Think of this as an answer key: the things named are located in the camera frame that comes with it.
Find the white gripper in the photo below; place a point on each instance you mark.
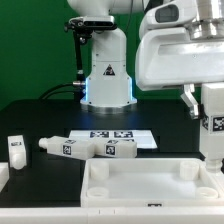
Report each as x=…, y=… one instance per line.
x=168, y=57

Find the white desk top panel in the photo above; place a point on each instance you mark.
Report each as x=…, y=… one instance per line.
x=150, y=182

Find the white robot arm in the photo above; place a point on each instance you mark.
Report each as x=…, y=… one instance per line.
x=109, y=87

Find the white left corner block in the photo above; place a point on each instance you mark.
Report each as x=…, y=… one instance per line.
x=4, y=174

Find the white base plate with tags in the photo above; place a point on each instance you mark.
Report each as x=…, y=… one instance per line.
x=143, y=138

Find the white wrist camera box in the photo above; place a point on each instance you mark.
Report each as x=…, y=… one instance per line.
x=160, y=14

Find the white front rail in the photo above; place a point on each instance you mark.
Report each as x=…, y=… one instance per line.
x=150, y=215

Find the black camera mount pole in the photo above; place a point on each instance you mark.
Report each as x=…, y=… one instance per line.
x=80, y=73

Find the black camera on mount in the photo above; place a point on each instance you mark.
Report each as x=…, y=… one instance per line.
x=84, y=24

